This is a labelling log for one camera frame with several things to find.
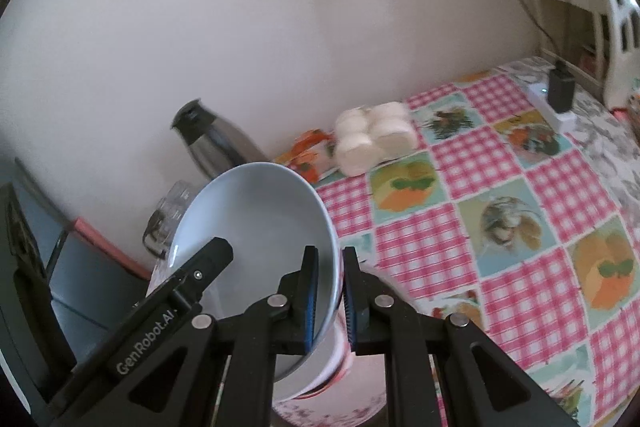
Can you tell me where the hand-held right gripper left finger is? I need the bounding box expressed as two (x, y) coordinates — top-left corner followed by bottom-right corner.
(65, 247), (319, 427)

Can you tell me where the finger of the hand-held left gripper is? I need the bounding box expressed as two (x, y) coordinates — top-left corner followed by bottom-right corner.
(149, 236), (235, 316)
(0, 181), (78, 408)

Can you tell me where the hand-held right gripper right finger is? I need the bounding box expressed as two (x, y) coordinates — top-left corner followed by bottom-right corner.
(341, 246), (581, 427)

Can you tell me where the strawberry print bowl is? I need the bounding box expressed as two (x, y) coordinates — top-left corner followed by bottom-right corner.
(272, 257), (396, 408)

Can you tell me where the light blue bowl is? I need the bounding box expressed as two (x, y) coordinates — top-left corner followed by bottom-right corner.
(166, 162), (342, 385)

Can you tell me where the dark furniture with pink edge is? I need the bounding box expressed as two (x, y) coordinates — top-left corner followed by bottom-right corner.
(0, 157), (153, 408)

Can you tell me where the clear glass cup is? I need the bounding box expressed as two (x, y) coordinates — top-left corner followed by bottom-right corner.
(160, 179), (198, 218)

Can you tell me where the stainless steel thermos jug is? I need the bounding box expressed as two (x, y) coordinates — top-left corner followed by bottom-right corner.
(170, 98), (268, 182)

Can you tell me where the orange snack packet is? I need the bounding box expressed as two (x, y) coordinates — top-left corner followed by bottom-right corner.
(287, 129), (336, 182)

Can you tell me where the pack of white paper rolls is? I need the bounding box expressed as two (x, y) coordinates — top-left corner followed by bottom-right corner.
(332, 102), (418, 176)

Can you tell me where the pink checked fruit tablecloth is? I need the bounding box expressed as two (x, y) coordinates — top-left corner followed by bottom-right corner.
(145, 56), (640, 427)

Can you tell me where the black charger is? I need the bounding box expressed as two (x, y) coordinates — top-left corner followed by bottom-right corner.
(547, 62), (577, 114)

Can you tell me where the glass pitcher with black handle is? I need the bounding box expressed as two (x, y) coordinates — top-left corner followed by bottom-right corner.
(142, 207), (177, 258)

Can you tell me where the black charger cable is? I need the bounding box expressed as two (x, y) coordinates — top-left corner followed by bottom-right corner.
(492, 0), (566, 68)

